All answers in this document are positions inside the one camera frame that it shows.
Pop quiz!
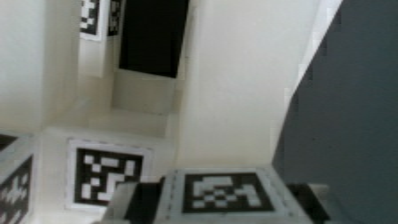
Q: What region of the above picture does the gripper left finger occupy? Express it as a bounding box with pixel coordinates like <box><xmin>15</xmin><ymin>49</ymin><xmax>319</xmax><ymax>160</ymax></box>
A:
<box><xmin>94</xmin><ymin>182</ymin><xmax>161</xmax><ymax>224</ymax></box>

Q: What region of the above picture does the white chair leg cube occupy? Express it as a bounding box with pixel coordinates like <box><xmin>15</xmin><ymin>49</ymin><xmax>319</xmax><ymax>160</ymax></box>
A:
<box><xmin>0</xmin><ymin>133</ymin><xmax>33</xmax><ymax>224</ymax></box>
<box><xmin>154</xmin><ymin>167</ymin><xmax>312</xmax><ymax>224</ymax></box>

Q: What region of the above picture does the white chair back frame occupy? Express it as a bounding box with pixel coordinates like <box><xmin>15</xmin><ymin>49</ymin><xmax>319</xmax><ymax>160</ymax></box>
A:
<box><xmin>0</xmin><ymin>0</ymin><xmax>342</xmax><ymax>224</ymax></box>

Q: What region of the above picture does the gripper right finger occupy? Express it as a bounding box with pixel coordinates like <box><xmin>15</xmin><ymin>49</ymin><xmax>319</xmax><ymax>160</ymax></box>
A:
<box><xmin>286</xmin><ymin>183</ymin><xmax>332</xmax><ymax>224</ymax></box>

